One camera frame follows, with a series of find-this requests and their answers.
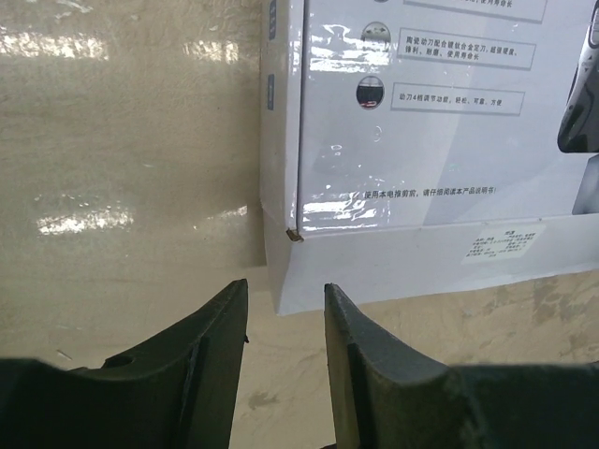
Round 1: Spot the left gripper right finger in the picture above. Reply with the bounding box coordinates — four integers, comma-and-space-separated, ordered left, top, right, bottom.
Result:
324, 283, 598, 448

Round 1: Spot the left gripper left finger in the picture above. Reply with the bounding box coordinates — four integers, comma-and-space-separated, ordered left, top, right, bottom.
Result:
1, 280, 248, 448

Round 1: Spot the white cardboard box lid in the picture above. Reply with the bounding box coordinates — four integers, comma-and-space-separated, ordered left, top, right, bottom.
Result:
260, 0, 598, 315

